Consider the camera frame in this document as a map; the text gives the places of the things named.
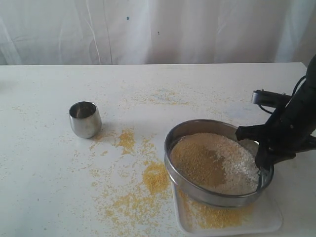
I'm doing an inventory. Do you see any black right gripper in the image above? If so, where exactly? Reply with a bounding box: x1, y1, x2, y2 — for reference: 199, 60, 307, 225
235, 112, 316, 169

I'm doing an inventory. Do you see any white plastic tray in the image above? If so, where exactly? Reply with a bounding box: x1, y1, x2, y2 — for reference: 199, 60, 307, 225
171, 184, 283, 237

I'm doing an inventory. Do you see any stainless steel cup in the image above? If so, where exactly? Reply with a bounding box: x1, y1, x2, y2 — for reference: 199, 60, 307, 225
69, 101, 102, 139

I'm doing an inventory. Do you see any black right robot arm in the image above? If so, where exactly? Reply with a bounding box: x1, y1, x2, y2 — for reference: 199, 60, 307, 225
236, 58, 316, 169

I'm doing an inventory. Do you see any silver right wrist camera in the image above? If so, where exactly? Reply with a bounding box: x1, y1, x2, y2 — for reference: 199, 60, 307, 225
251, 90, 291, 108

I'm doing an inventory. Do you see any white backdrop curtain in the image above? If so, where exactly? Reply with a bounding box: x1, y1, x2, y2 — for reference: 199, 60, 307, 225
0, 0, 316, 65

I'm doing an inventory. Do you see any black right camera cable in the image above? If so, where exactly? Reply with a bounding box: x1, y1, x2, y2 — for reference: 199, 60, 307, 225
259, 75, 308, 115

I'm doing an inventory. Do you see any round metal sieve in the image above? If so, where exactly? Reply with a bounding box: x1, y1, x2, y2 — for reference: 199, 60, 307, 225
164, 119, 274, 208

